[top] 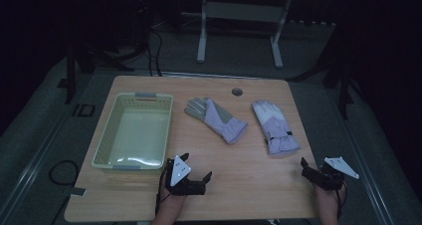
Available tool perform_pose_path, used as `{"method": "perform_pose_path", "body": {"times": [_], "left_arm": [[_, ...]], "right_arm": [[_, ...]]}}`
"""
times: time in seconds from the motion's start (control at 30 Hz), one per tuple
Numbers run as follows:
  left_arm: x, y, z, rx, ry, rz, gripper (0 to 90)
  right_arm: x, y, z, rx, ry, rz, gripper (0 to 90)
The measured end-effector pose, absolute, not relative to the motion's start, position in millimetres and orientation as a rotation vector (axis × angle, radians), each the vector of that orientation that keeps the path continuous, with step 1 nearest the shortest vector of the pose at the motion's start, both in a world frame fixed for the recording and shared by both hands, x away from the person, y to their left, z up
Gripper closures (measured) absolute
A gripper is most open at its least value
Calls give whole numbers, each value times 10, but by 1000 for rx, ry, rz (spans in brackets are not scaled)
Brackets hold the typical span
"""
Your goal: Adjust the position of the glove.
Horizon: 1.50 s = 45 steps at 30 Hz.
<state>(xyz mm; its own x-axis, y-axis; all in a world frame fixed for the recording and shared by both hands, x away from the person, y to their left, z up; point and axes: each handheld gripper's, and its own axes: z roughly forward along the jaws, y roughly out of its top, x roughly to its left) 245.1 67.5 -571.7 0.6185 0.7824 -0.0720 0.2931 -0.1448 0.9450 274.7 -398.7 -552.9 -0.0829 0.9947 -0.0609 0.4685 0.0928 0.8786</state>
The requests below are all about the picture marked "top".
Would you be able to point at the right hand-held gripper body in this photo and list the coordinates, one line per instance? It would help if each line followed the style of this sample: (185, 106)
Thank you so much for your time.
(331, 178)

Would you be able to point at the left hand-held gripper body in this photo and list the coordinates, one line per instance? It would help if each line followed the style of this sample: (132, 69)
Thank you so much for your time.
(180, 172)

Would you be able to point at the white and purple glove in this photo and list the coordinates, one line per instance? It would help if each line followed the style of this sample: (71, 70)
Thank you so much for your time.
(275, 128)

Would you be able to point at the purple glove with grey palm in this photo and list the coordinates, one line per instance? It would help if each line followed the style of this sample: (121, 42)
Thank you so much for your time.
(219, 122)

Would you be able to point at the light green perforated plastic basket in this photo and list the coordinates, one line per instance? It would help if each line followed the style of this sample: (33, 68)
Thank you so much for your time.
(139, 135)

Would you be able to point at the person's right hand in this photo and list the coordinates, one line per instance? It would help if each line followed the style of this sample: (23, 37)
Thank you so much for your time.
(326, 196)

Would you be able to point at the person's left hand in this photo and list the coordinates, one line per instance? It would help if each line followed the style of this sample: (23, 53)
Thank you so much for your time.
(170, 201)

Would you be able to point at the black metal stand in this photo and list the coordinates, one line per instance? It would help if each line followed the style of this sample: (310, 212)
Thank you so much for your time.
(70, 75)
(343, 85)

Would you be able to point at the white metal table frame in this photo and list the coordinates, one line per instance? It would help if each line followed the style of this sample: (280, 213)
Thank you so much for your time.
(244, 12)

